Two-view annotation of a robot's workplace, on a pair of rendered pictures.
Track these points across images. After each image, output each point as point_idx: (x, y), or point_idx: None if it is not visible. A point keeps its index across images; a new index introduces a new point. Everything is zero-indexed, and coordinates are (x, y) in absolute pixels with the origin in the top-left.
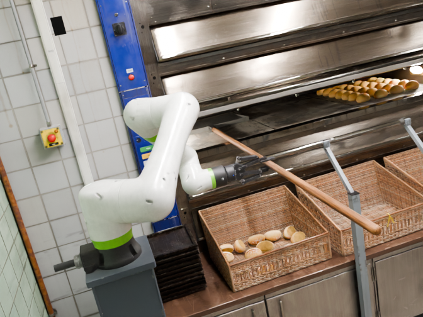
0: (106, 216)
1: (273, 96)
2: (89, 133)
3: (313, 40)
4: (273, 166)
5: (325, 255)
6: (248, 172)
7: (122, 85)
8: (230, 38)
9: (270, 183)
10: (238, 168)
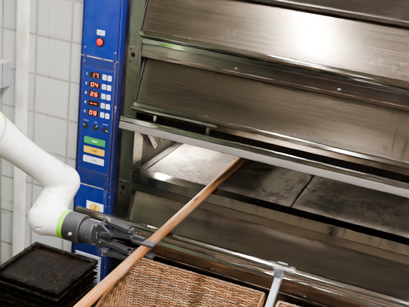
0: None
1: (265, 159)
2: (38, 87)
3: (392, 103)
4: (128, 256)
5: None
6: (112, 243)
7: (87, 47)
8: (251, 44)
9: (247, 278)
10: (100, 231)
